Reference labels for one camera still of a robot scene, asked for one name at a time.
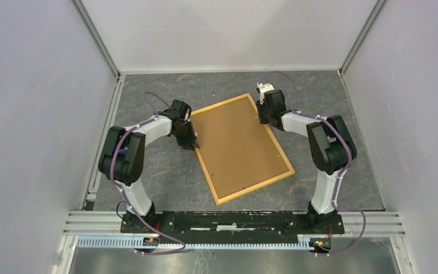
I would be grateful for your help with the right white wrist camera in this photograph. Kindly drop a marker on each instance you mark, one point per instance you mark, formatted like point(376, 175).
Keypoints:
point(262, 89)

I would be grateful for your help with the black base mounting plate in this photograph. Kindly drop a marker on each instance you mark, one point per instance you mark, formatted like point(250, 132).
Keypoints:
point(186, 228)

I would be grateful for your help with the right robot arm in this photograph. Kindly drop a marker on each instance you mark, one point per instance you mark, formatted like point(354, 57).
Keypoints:
point(331, 146)

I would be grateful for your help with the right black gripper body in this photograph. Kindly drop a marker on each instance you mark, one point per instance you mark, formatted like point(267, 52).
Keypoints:
point(264, 112)

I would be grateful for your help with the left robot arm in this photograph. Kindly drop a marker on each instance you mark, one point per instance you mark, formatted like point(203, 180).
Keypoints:
point(123, 153)

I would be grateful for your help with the wooden picture frame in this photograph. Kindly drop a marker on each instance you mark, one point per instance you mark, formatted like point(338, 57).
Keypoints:
point(207, 177)

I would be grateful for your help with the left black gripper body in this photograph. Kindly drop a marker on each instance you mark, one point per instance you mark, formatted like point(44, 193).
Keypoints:
point(186, 135)

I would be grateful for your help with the brown backing board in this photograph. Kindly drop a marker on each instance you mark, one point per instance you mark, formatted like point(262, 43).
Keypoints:
point(238, 143)

